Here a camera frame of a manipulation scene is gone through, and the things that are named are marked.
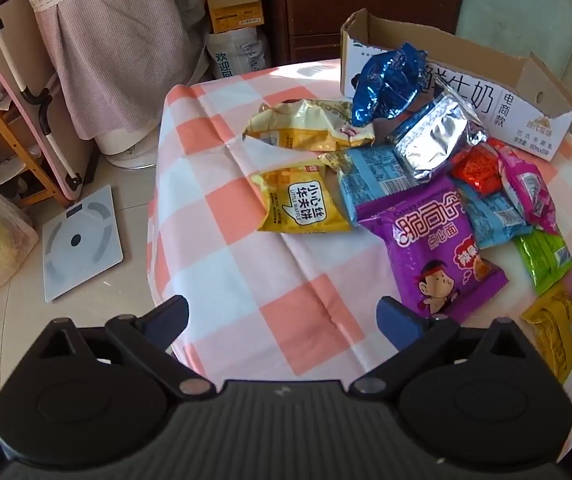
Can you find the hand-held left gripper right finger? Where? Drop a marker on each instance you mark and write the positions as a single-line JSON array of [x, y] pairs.
[[398, 322]]

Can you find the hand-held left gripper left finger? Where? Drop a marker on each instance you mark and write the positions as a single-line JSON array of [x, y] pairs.
[[168, 317]]

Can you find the dark yellow snack packet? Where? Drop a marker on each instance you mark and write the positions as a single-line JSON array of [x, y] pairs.
[[556, 330]]

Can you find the purple snack packet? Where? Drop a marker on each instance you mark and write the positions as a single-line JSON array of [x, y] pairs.
[[431, 255]]

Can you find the pink snack packet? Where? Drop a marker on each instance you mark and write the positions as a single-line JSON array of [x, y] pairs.
[[528, 190]]

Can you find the light blue snack packet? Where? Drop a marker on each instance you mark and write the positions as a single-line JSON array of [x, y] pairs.
[[376, 175], [496, 220]]

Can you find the yellow wafer packet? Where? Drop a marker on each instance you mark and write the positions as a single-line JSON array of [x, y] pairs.
[[301, 200]]

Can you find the silver foil snack packet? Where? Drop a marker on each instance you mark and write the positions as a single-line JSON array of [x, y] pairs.
[[436, 135]]

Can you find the cream croissant bread packet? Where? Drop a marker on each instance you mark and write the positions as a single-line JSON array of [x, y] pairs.
[[306, 125]]

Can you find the white printed cardboard box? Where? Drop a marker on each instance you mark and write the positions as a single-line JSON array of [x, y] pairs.
[[516, 110]]

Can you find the blue foil snack packet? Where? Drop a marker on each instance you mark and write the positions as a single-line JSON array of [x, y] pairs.
[[391, 80]]

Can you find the green snack packet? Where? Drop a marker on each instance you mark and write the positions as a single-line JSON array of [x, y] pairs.
[[546, 260]]

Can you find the pink white checkered tablecloth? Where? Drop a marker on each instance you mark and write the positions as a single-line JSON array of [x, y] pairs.
[[226, 270]]

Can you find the white bathroom scale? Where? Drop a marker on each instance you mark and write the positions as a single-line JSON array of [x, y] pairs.
[[81, 245]]

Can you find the white round appliance base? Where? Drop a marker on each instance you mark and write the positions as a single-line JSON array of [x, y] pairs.
[[131, 150]]

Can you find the orange snack packet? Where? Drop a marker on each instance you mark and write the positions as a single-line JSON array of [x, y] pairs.
[[478, 167]]

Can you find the wooden rack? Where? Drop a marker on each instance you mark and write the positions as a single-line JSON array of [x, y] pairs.
[[11, 160]]

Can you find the pink folding table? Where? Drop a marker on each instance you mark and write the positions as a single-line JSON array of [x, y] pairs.
[[41, 100]]

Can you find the white printed bag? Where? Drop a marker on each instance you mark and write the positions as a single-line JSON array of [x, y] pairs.
[[238, 55]]

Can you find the checked fabric cover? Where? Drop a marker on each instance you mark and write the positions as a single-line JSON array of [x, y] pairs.
[[116, 35]]

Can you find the light green sofa cushion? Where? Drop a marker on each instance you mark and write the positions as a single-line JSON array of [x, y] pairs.
[[516, 15]]

